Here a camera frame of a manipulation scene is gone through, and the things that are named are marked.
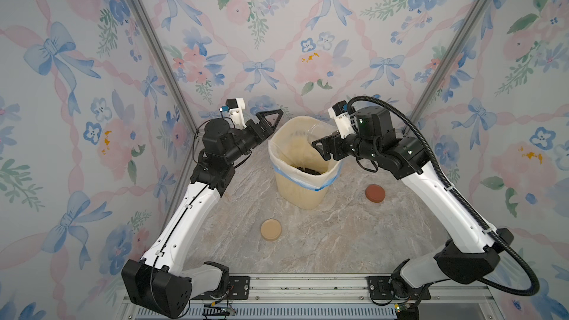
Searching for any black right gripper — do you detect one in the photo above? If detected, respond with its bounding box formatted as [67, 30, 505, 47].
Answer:
[313, 127, 380, 163]

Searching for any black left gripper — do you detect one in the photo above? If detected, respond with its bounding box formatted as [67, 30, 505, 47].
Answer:
[226, 111, 282, 167]

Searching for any red jar lid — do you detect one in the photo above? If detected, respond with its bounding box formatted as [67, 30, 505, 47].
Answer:
[365, 184, 386, 203]

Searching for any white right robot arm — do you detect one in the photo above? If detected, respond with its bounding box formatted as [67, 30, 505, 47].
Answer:
[312, 101, 504, 297]

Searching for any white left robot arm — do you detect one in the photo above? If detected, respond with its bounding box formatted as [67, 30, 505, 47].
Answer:
[122, 109, 284, 319]

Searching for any translucent bin liner blue band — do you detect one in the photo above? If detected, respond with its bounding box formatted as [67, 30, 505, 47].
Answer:
[268, 116, 342, 180]

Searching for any cream ribbed trash bin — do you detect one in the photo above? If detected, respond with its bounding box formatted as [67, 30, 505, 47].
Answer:
[274, 164, 342, 210]

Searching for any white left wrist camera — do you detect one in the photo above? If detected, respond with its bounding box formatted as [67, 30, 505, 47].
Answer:
[220, 98, 246, 130]

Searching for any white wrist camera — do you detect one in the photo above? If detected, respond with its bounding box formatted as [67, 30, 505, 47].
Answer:
[220, 98, 246, 130]
[328, 101, 355, 139]

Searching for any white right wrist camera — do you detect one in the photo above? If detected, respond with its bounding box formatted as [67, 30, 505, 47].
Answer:
[328, 101, 355, 139]

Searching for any black corrugated cable conduit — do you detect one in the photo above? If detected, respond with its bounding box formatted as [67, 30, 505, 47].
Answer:
[346, 95, 541, 297]

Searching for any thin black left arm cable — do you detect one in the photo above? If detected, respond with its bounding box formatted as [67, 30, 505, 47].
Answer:
[190, 117, 223, 165]

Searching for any aluminium mounting rail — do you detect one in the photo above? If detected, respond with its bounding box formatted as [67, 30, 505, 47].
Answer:
[180, 274, 504, 319]

